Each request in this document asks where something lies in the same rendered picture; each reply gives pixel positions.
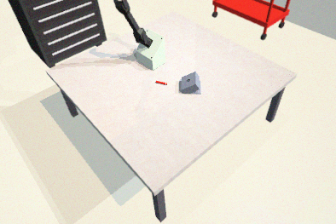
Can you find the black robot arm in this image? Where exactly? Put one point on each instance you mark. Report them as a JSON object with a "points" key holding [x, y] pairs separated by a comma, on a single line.
{"points": [[139, 33]]}

